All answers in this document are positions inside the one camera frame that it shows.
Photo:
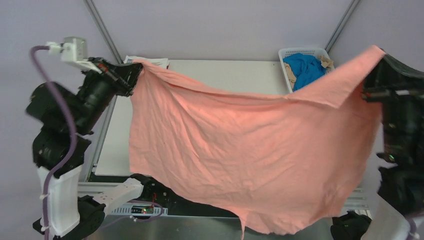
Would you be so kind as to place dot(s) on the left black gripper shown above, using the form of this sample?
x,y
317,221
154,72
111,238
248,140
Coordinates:
x,y
117,81

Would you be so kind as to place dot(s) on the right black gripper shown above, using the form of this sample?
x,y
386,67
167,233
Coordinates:
x,y
387,94

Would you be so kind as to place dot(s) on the pink t shirt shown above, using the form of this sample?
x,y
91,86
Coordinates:
x,y
278,162

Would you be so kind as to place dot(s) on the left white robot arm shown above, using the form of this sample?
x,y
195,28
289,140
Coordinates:
x,y
59,149

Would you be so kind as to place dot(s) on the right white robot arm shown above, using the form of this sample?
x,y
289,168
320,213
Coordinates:
x,y
401,191

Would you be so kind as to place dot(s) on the folded white printed t shirt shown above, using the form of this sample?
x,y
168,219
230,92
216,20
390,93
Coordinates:
x,y
161,62

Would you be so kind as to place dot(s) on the beige t shirt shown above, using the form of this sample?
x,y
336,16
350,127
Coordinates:
x,y
325,61

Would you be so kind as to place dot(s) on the white plastic basket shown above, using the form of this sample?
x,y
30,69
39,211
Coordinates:
x,y
282,53

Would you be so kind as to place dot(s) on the blue t shirt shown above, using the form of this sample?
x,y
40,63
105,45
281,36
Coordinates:
x,y
306,69

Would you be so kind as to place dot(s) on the left controller board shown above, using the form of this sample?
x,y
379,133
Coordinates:
x,y
142,210

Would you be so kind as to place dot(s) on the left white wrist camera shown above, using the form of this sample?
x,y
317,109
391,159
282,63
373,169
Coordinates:
x,y
74,52

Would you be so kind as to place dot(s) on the left aluminium frame post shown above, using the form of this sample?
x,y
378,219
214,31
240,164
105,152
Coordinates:
x,y
103,30

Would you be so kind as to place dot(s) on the aluminium frame post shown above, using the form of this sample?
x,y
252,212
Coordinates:
x,y
341,24
103,30

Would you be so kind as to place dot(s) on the right aluminium frame post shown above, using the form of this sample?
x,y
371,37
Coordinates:
x,y
341,24

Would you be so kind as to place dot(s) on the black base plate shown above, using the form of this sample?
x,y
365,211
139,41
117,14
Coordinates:
x,y
176,205

